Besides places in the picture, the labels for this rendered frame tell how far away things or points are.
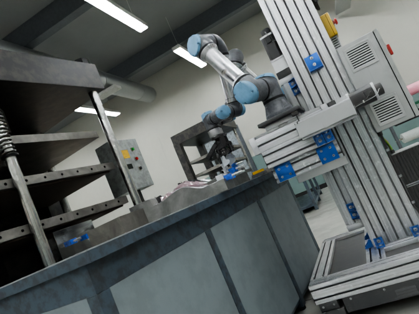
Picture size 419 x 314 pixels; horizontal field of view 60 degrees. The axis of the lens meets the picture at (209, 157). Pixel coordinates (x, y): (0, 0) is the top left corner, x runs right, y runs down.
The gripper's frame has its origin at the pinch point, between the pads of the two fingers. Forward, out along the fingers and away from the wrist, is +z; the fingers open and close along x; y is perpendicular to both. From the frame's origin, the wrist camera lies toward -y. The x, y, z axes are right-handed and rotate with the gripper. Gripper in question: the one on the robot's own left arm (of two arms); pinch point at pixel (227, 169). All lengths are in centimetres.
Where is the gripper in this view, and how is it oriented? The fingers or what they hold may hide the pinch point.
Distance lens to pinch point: 210.1
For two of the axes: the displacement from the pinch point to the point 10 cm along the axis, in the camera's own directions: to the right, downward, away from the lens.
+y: 7.9, -4.0, -4.7
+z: 4.0, 9.1, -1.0
